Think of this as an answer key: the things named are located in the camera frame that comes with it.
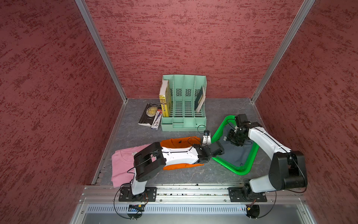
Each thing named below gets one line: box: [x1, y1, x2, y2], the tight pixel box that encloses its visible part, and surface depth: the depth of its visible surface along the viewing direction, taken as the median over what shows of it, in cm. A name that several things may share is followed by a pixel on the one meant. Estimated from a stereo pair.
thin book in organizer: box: [194, 85, 206, 113], surface depth 105 cm
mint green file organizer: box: [160, 74, 207, 132], surface depth 105 cm
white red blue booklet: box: [151, 109, 163, 130], surface depth 103 cm
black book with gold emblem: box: [137, 103, 162, 127], surface depth 109 cm
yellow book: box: [158, 79, 172, 118], surface depth 94 cm
